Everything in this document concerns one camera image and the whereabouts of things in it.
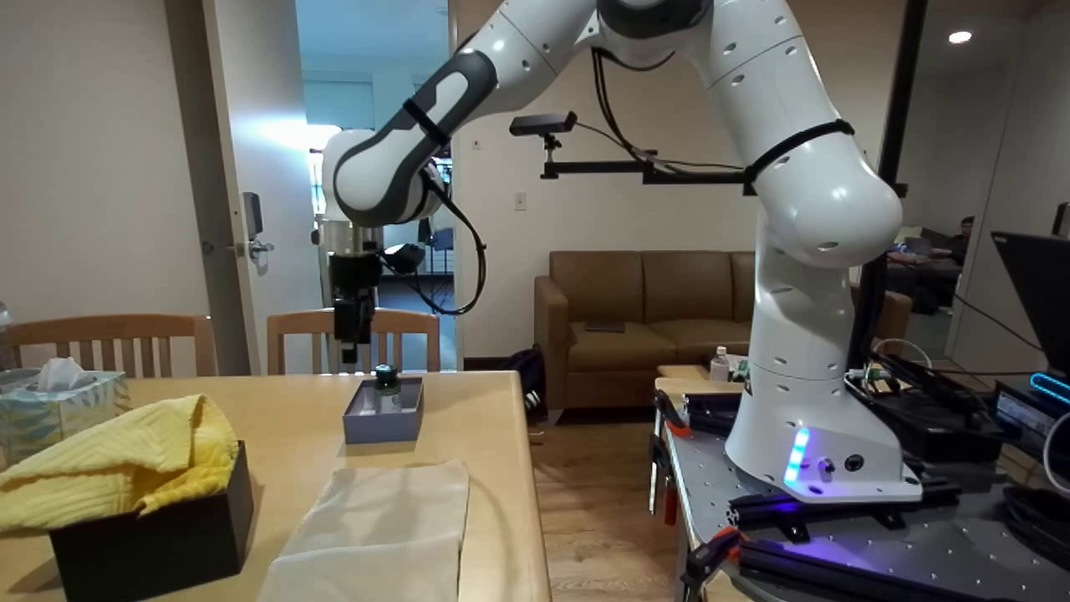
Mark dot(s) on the black monitor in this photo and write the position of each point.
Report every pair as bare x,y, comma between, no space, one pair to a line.
1043,279

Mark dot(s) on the robot mounting table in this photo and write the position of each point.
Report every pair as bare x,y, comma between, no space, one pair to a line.
959,548

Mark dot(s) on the wooden chair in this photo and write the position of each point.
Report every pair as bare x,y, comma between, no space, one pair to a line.
400,340
147,345

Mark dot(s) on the black box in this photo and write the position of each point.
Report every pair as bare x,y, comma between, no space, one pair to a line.
180,548

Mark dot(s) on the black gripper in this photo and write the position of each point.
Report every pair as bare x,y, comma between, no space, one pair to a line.
354,297

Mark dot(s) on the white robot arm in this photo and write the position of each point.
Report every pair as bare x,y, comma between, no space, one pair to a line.
821,209

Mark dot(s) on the grey box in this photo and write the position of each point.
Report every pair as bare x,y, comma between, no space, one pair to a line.
380,416

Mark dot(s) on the brown sofa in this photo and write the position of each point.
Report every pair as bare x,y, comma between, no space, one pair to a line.
611,320

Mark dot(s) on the beige folded cloth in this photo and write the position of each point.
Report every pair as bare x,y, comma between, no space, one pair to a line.
375,537

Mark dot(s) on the wooden chair far right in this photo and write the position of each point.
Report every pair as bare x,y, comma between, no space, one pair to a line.
400,340

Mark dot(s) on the wooden chair far left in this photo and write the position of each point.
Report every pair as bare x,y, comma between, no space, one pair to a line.
147,345

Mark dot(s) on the tissue box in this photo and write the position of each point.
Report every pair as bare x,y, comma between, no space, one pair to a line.
54,403

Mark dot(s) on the yellow cloth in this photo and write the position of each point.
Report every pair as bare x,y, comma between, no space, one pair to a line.
140,464

